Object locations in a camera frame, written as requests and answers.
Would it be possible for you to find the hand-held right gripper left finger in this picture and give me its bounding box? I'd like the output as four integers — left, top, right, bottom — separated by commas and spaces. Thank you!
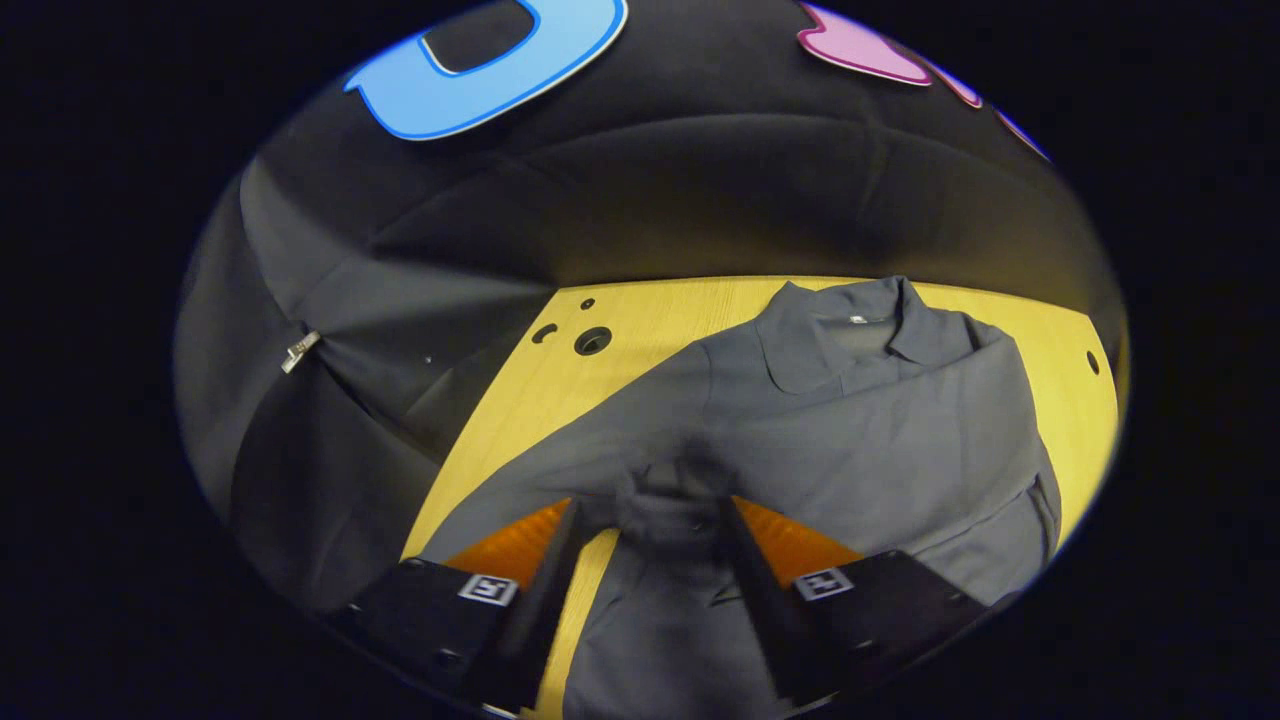
325, 498, 583, 713

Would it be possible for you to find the silver metal clip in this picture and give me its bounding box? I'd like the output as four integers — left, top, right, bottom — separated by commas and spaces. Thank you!
280, 330, 323, 375

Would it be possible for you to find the grey collared shirt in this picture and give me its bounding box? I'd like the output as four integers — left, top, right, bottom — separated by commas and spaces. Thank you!
420, 275, 1063, 720

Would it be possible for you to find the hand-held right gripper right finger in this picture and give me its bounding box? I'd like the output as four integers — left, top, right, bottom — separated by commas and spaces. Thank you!
722, 495, 991, 706

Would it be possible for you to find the black backdrop cloth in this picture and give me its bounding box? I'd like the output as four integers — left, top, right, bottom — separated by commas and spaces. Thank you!
175, 0, 1126, 611

